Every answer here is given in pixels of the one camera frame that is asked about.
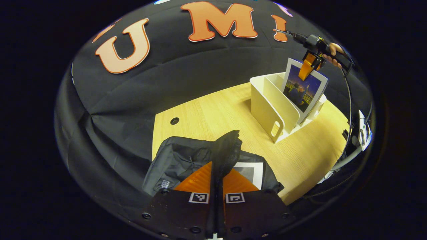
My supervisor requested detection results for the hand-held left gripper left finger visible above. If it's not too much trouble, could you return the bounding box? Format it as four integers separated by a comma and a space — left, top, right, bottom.
141, 161, 214, 239

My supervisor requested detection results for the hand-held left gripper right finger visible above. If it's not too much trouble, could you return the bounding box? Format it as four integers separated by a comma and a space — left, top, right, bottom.
219, 167, 297, 239

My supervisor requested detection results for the blue book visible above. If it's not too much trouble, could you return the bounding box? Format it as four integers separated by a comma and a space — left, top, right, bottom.
281, 58, 329, 113

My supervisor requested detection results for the white and grey book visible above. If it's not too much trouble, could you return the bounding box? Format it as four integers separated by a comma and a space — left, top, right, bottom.
233, 162, 265, 190

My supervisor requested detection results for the white bookshelf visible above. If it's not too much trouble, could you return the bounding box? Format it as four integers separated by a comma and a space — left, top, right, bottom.
250, 73, 327, 144

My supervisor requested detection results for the black schoolbag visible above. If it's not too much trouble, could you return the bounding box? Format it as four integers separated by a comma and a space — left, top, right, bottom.
142, 130, 285, 200

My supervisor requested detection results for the white equipment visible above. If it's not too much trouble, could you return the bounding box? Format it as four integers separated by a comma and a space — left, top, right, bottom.
317, 109, 372, 184

